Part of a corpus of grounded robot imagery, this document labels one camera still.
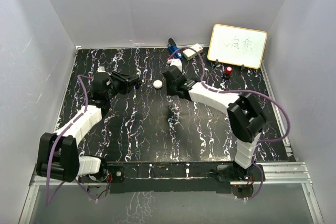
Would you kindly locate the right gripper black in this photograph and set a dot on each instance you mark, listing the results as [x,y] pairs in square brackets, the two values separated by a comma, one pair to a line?
[169,92]

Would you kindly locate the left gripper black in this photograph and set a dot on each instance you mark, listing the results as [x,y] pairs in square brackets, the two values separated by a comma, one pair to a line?
[127,82]

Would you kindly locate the black earbud charging case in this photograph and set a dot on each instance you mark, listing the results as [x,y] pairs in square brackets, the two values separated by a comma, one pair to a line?
[138,84]

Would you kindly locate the white earbud charging case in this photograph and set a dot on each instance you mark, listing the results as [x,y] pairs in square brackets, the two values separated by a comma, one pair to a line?
[157,84]

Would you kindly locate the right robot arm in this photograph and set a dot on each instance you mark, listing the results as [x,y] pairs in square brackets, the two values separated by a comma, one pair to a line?
[246,117]

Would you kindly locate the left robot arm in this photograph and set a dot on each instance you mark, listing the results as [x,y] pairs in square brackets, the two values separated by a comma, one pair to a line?
[58,156]

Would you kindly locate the small white box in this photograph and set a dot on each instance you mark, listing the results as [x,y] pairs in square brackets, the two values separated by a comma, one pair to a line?
[192,52]

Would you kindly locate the blue stapler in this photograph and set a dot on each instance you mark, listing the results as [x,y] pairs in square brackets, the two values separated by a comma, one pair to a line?
[173,49]

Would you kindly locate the red emergency stop button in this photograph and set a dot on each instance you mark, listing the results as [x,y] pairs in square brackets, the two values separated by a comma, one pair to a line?
[227,73]

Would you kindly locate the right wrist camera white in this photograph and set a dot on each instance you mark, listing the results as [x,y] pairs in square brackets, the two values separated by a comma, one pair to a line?
[175,62]

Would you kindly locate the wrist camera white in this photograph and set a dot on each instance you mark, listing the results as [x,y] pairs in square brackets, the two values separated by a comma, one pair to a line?
[101,69]
[175,62]

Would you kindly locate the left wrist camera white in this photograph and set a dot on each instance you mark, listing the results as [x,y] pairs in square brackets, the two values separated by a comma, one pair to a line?
[101,69]

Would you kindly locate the whiteboard with yellow frame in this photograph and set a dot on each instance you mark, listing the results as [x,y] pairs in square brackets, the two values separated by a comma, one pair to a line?
[237,46]

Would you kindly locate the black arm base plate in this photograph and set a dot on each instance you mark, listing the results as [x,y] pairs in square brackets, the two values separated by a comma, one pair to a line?
[129,177]

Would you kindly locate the aluminium rail frame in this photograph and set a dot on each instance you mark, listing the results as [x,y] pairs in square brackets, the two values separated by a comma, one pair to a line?
[185,192]

